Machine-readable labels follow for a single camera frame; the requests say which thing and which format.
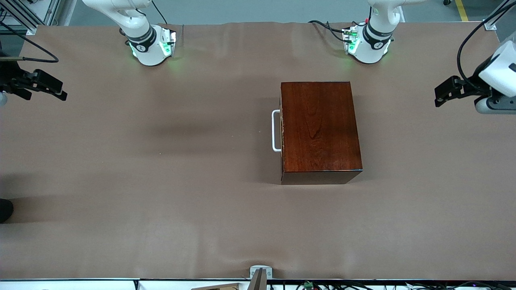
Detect black left arm base cables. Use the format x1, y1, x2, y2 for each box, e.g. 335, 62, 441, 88
308, 19, 352, 43

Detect grey metal bracket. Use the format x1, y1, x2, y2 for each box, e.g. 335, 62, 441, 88
249, 265, 273, 290

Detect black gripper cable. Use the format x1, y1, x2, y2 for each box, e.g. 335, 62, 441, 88
456, 0, 516, 87
0, 21, 60, 64

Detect dark wooden drawer cabinet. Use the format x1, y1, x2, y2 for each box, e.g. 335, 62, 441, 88
279, 81, 363, 186

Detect black round object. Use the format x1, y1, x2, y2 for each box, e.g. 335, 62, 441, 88
0, 198, 14, 224

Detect white drawer handle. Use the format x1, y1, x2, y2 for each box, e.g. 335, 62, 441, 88
272, 110, 282, 153

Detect black right arm base cable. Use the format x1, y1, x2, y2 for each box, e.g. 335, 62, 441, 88
151, 0, 169, 25

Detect brown table mat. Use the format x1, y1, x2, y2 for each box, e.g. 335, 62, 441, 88
0, 22, 516, 280

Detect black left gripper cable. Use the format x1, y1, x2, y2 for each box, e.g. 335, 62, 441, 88
456, 0, 516, 87

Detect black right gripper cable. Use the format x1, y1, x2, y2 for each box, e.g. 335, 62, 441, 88
0, 21, 60, 64

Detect aluminium frame profile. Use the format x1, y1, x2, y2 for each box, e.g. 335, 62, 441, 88
0, 0, 62, 35
483, 0, 516, 31

